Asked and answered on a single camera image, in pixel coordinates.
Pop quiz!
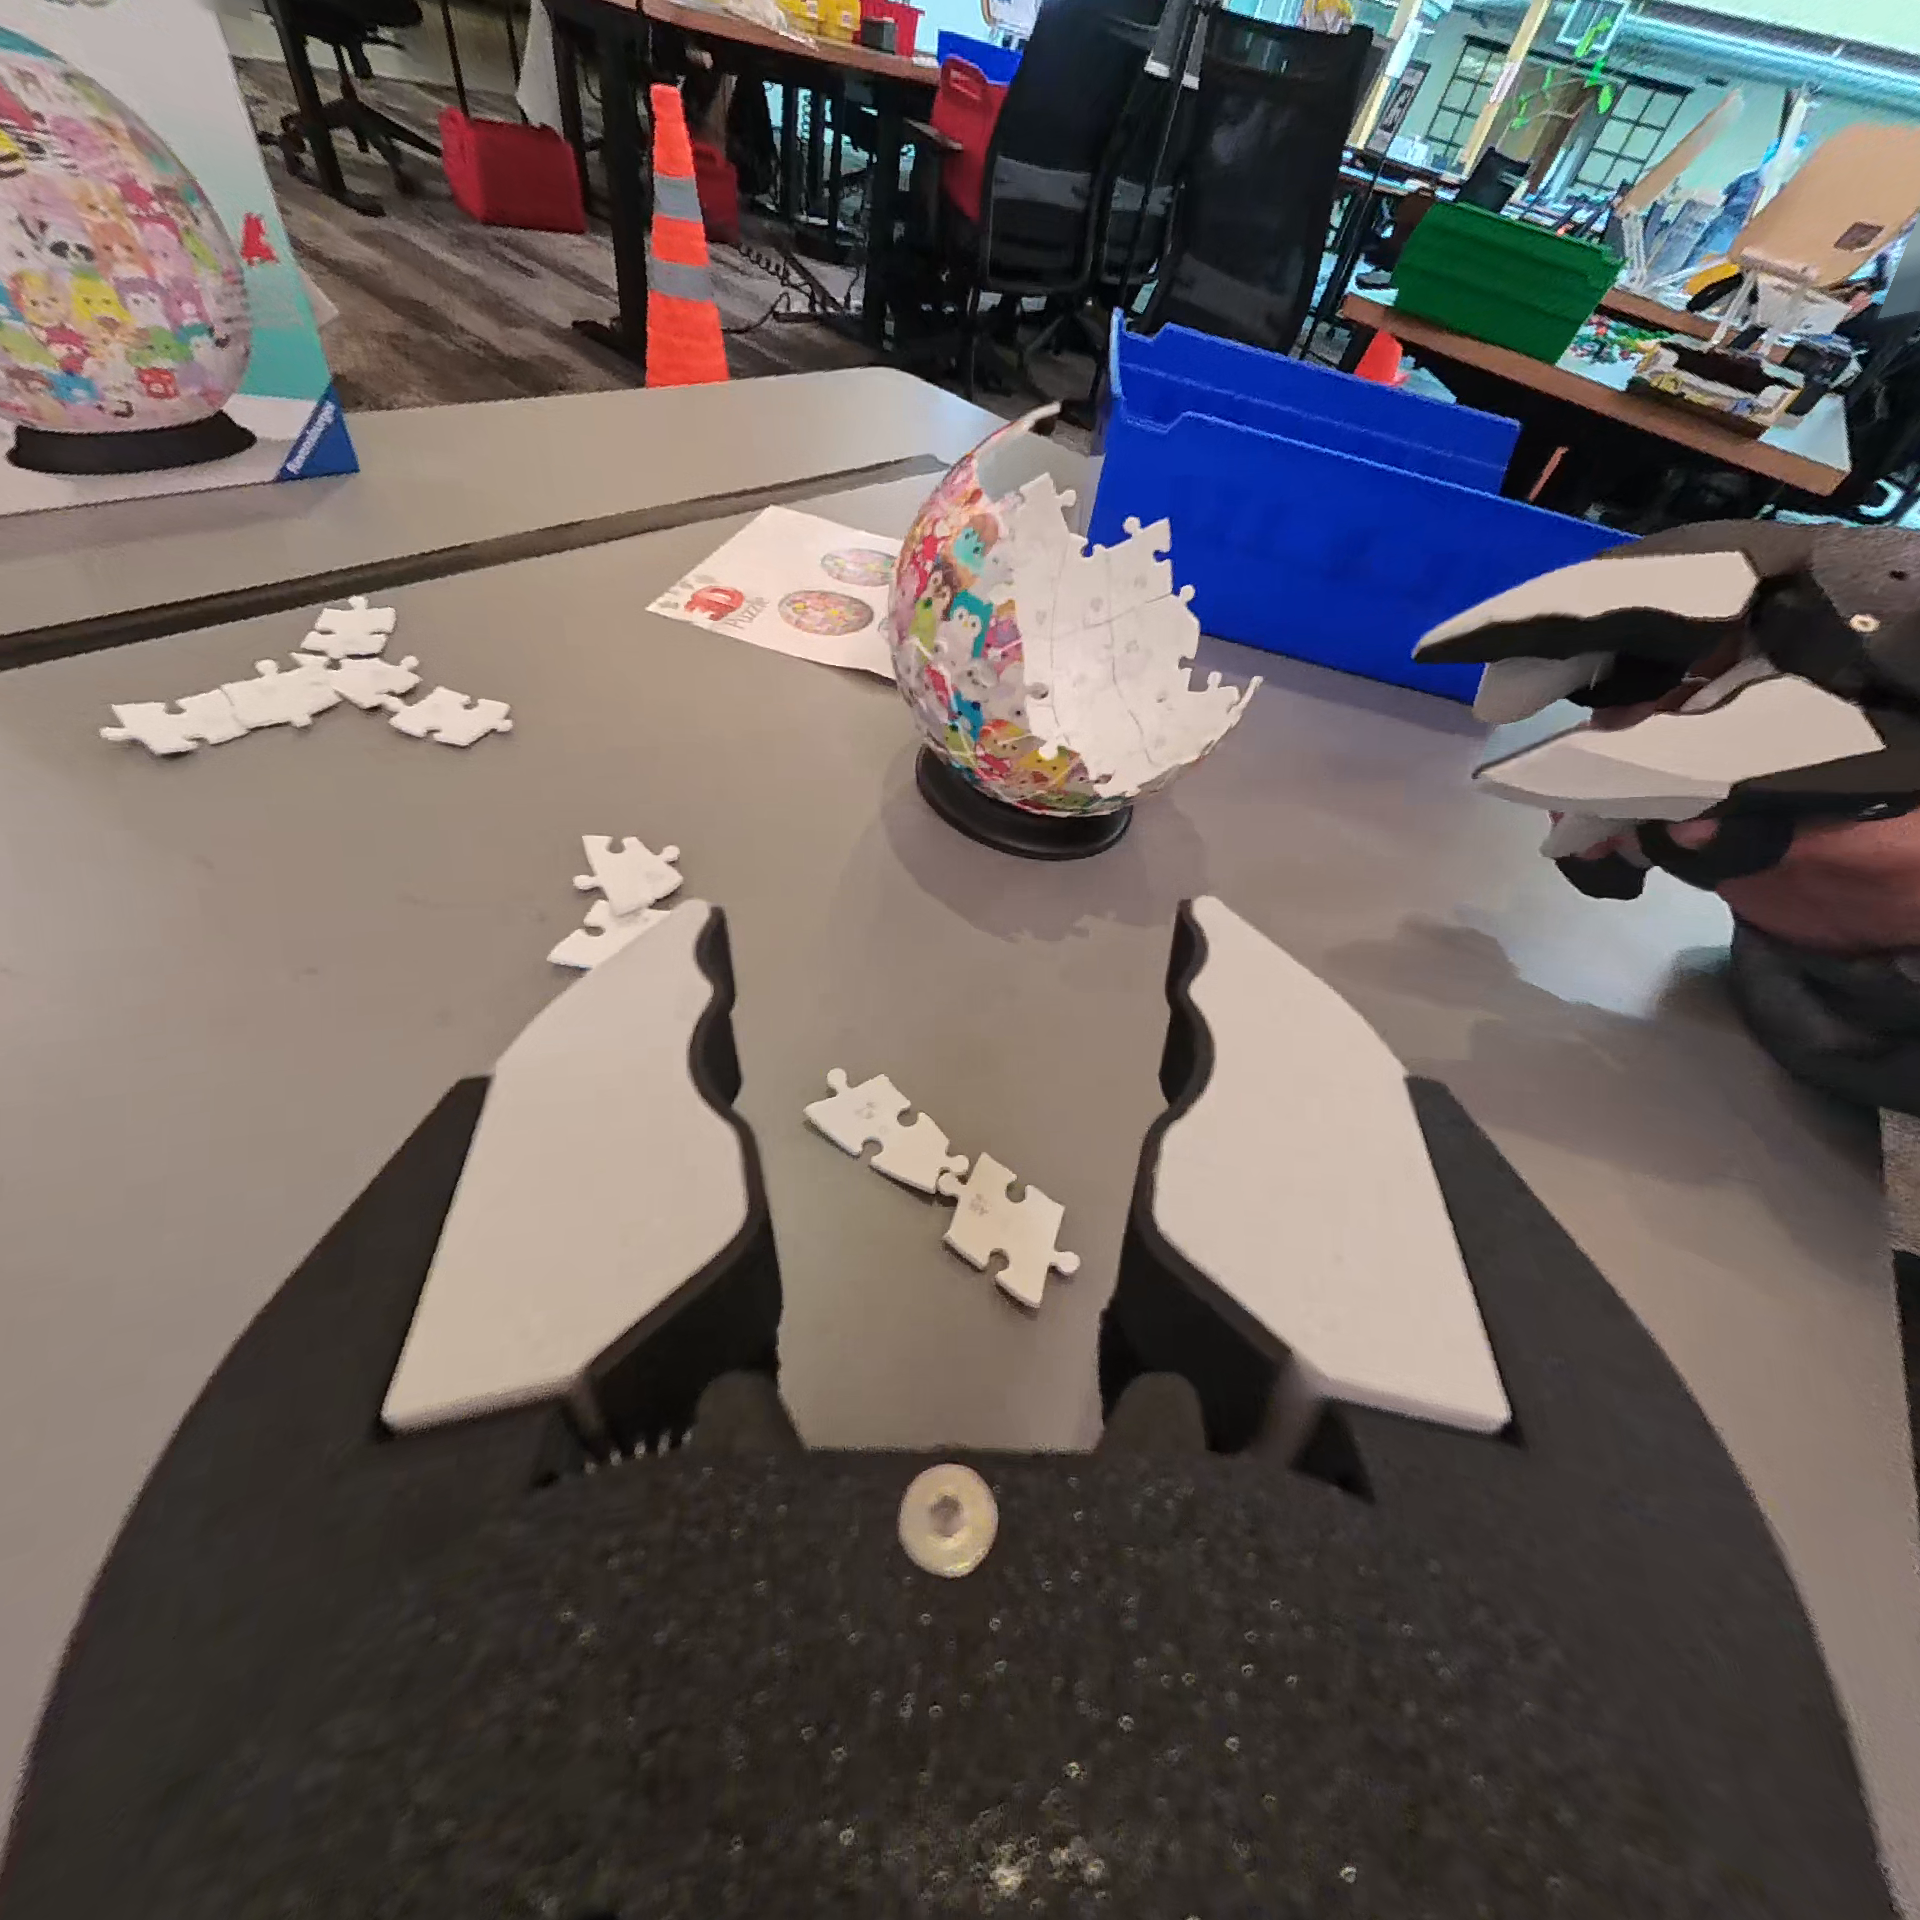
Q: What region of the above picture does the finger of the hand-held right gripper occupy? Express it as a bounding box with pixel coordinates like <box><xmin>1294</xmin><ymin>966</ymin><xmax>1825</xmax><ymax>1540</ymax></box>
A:
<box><xmin>1411</xmin><ymin>543</ymin><xmax>1770</xmax><ymax>726</ymax></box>
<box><xmin>1472</xmin><ymin>661</ymin><xmax>1892</xmax><ymax>826</ymax></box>

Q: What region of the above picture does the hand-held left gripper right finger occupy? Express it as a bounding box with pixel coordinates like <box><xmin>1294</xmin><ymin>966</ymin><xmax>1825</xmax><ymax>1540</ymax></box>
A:
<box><xmin>1099</xmin><ymin>895</ymin><xmax>1513</xmax><ymax>1460</ymax></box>

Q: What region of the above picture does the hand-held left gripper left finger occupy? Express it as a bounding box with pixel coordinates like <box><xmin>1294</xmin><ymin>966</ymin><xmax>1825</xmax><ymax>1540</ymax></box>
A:
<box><xmin>379</xmin><ymin>895</ymin><xmax>789</xmax><ymax>1454</ymax></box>

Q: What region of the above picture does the joined white puzzle strip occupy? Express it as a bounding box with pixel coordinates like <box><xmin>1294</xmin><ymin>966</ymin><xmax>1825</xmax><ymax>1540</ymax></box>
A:
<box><xmin>804</xmin><ymin>1068</ymin><xmax>971</xmax><ymax>1197</ymax></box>

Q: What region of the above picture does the white puzzle piece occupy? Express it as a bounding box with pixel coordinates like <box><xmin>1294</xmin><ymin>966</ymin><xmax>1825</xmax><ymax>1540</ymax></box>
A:
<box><xmin>939</xmin><ymin>1152</ymin><xmax>1081</xmax><ymax>1310</ymax></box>
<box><xmin>573</xmin><ymin>834</ymin><xmax>686</xmax><ymax>916</ymax></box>
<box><xmin>547</xmin><ymin>895</ymin><xmax>673</xmax><ymax>972</ymax></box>

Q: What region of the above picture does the black ball stand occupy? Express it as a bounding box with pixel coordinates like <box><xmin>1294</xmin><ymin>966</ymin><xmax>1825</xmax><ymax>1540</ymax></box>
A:
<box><xmin>915</xmin><ymin>745</ymin><xmax>1137</xmax><ymax>861</ymax></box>

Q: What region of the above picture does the white curved puzzle dome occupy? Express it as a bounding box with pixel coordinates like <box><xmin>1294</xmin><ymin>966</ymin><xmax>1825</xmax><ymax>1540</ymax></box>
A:
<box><xmin>886</xmin><ymin>402</ymin><xmax>1264</xmax><ymax>818</ymax></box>

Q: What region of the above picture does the person's right forearm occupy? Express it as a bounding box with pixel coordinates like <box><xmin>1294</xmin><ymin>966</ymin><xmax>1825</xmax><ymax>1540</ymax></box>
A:
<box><xmin>1733</xmin><ymin>920</ymin><xmax>1920</xmax><ymax>1114</ymax></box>

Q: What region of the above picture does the cluster of white puzzle pieces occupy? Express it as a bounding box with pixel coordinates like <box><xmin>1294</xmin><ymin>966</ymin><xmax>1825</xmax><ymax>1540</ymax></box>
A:
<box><xmin>99</xmin><ymin>593</ymin><xmax>514</xmax><ymax>759</ymax></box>

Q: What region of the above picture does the puzzle instruction leaflet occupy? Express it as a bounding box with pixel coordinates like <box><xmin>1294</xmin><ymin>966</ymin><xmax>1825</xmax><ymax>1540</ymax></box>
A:
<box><xmin>646</xmin><ymin>504</ymin><xmax>912</xmax><ymax>680</ymax></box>

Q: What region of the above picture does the puzzle ball cardboard box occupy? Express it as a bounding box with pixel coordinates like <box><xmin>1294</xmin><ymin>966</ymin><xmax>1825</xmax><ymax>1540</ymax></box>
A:
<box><xmin>0</xmin><ymin>0</ymin><xmax>362</xmax><ymax>518</ymax></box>

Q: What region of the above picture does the person's right hand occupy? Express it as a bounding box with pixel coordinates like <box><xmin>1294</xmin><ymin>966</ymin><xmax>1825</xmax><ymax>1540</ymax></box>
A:
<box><xmin>1707</xmin><ymin>802</ymin><xmax>1920</xmax><ymax>958</ymax></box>

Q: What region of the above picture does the wooden workbench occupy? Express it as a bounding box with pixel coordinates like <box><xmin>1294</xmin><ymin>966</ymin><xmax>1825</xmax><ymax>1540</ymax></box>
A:
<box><xmin>1339</xmin><ymin>285</ymin><xmax>1854</xmax><ymax>518</ymax></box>

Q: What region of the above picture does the blue plastic bin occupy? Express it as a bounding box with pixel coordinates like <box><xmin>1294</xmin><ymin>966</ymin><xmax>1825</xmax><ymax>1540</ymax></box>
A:
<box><xmin>1083</xmin><ymin>311</ymin><xmax>1644</xmax><ymax>704</ymax></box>

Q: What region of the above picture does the green plastic bin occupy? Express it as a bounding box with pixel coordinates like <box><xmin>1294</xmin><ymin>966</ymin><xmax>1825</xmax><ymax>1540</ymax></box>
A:
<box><xmin>1392</xmin><ymin>199</ymin><xmax>1626</xmax><ymax>365</ymax></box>

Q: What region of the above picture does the brown cardboard sheet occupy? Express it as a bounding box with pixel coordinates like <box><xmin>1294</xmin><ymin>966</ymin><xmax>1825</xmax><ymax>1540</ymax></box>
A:
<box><xmin>1739</xmin><ymin>119</ymin><xmax>1920</xmax><ymax>294</ymax></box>

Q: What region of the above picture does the black mesh office chair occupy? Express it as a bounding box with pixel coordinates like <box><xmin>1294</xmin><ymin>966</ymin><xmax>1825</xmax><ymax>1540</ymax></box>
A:
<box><xmin>1132</xmin><ymin>7</ymin><xmax>1379</xmax><ymax>359</ymax></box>

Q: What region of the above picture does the red plastic crate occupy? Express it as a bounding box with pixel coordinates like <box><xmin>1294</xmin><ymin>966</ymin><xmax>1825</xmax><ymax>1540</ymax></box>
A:
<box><xmin>928</xmin><ymin>56</ymin><xmax>1011</xmax><ymax>225</ymax></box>

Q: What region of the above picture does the tall orange traffic cone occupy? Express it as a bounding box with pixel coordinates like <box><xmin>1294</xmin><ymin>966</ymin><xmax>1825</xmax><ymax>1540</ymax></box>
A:
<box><xmin>645</xmin><ymin>82</ymin><xmax>733</xmax><ymax>389</ymax></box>

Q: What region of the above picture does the wooden desk with black legs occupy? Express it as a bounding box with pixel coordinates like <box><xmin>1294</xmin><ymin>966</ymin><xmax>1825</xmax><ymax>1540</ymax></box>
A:
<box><xmin>539</xmin><ymin>0</ymin><xmax>947</xmax><ymax>360</ymax></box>

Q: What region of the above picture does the red plastic bin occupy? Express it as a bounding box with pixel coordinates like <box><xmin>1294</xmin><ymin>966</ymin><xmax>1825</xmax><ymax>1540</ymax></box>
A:
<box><xmin>438</xmin><ymin>108</ymin><xmax>588</xmax><ymax>236</ymax></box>

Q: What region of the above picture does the black chair base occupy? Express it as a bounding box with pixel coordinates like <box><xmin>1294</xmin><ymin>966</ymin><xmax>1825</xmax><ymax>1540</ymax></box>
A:
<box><xmin>264</xmin><ymin>0</ymin><xmax>452</xmax><ymax>218</ymax></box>

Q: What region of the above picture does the black cable tangle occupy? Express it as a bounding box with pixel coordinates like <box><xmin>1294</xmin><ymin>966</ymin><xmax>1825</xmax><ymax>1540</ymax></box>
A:
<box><xmin>726</xmin><ymin>223</ymin><xmax>857</xmax><ymax>325</ymax></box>

